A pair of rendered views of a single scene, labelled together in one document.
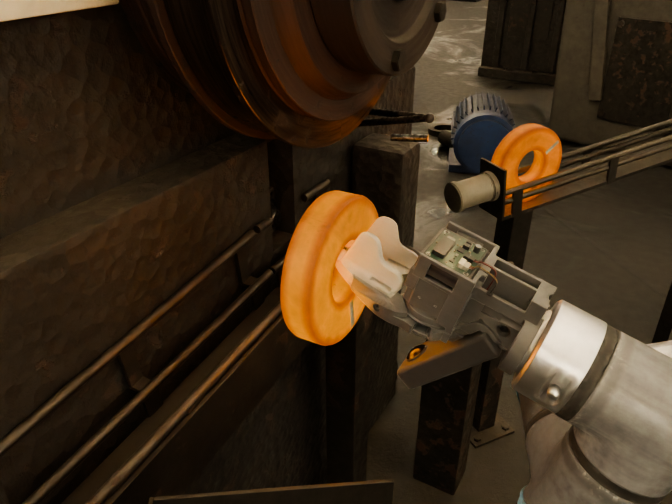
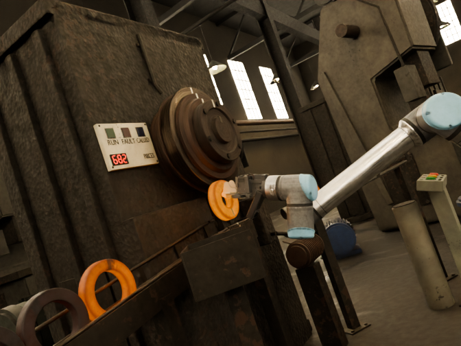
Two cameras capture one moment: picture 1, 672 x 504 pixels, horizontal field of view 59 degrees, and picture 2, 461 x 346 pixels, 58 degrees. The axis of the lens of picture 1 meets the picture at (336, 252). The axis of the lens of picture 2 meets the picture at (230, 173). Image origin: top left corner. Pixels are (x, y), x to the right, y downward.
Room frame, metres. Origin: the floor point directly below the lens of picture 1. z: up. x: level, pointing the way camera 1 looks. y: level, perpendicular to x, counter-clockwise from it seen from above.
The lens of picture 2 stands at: (-1.06, -0.12, 0.80)
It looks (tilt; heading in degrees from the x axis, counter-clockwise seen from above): 4 degrees up; 2
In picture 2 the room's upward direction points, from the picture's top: 19 degrees counter-clockwise
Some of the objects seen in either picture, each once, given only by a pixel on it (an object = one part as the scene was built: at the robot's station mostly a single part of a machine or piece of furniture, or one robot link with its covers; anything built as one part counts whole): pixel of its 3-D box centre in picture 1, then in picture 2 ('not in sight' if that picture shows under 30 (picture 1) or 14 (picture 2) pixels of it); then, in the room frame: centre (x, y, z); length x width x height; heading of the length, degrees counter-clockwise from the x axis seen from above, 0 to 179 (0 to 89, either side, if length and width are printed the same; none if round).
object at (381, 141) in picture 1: (382, 204); (256, 221); (0.98, -0.08, 0.68); 0.11 x 0.08 x 0.24; 60
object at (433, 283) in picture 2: not in sight; (422, 253); (1.04, -0.80, 0.26); 0.12 x 0.12 x 0.52
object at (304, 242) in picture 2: (456, 376); (320, 290); (0.98, -0.26, 0.27); 0.22 x 0.13 x 0.53; 150
